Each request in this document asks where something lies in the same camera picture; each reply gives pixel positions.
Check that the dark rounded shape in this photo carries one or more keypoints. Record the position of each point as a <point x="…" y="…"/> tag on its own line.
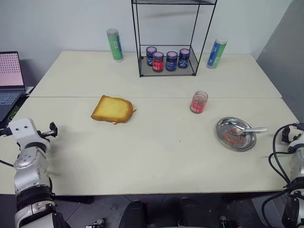
<point x="133" y="215"/>

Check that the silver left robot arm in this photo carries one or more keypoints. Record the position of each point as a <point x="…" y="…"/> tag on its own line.
<point x="28" y="171"/>

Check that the grey partition panel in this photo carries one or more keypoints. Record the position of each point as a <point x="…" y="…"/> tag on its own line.
<point x="282" y="52"/>

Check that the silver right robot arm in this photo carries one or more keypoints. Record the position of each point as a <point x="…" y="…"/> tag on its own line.
<point x="297" y="171"/>

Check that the red label jam jar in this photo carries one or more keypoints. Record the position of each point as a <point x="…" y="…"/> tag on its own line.
<point x="157" y="62"/>

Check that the blue label jam jar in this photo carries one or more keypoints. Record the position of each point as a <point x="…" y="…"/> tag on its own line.
<point x="172" y="61"/>
<point x="184" y="58"/>
<point x="150" y="55"/>

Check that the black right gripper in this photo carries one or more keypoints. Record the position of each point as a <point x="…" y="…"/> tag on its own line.
<point x="286" y="135"/>

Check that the green label clear tube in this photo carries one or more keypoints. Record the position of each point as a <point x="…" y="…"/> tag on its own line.
<point x="115" y="46"/>

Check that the grey laptop with pink screen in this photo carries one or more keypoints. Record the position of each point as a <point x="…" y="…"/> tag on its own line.
<point x="9" y="80"/>

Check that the yellow toast bread slice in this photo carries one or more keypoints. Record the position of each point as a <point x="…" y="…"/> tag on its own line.
<point x="112" y="109"/>

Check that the round metal plate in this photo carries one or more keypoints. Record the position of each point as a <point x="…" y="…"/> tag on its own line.
<point x="235" y="140"/>

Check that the metal spoon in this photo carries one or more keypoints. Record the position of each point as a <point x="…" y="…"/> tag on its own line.
<point x="251" y="130"/>

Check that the open glass red jam jar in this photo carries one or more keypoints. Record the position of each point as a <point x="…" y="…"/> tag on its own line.
<point x="199" y="102"/>

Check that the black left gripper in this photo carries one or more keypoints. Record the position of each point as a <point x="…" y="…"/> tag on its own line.
<point x="44" y="134"/>

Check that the black green desk mat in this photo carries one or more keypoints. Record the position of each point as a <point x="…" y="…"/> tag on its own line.
<point x="16" y="110"/>

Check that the blue green label tube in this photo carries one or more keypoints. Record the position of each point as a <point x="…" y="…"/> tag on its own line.
<point x="216" y="54"/>

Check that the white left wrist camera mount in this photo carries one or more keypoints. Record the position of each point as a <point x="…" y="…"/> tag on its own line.
<point x="23" y="130"/>

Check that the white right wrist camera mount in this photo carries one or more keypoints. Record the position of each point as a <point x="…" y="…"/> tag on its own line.
<point x="295" y="145"/>

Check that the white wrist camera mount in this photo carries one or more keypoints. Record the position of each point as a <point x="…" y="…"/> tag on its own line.
<point x="295" y="145"/>
<point x="23" y="130"/>

